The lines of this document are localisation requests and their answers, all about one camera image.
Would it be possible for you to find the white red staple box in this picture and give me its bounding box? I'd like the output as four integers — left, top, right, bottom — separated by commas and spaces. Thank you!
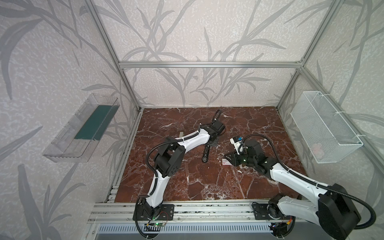
222, 159, 232, 166

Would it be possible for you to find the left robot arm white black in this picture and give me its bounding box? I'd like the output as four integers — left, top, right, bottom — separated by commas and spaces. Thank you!
140, 119, 225, 214

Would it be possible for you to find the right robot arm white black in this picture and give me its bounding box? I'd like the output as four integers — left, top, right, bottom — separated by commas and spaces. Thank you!
224, 137, 361, 240

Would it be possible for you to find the aluminium rear cross bar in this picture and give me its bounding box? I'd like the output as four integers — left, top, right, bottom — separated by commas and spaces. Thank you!
119, 61, 302, 69

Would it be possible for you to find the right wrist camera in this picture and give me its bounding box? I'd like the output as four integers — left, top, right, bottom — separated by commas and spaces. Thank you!
230, 137, 246, 155

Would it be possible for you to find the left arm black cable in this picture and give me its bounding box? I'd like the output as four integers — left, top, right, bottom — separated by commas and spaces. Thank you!
134, 109, 224, 239

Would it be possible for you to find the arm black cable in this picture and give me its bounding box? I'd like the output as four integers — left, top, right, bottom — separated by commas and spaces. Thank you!
239, 133, 377, 238
134, 109, 224, 239

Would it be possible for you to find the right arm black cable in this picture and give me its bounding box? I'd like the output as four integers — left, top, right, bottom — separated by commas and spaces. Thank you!
239, 133, 377, 238

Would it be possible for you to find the white wire mesh basket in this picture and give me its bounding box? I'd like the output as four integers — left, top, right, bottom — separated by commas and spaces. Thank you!
291, 91, 364, 164

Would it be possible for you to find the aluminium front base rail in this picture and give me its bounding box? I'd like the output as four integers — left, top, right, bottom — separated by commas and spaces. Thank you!
86, 200, 341, 225

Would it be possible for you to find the clear plastic wall bin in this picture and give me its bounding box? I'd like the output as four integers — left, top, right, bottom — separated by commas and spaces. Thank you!
43, 94, 120, 163

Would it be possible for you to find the aluminium frame post left rear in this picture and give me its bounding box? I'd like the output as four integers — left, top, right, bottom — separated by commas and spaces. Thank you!
85, 0, 141, 111

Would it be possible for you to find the aluminium frame post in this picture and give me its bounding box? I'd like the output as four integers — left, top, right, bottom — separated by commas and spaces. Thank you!
85, 0, 141, 111
276, 0, 344, 111

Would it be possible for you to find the aluminium frame post right rear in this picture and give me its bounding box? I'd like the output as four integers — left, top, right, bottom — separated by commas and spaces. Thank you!
276, 0, 344, 111

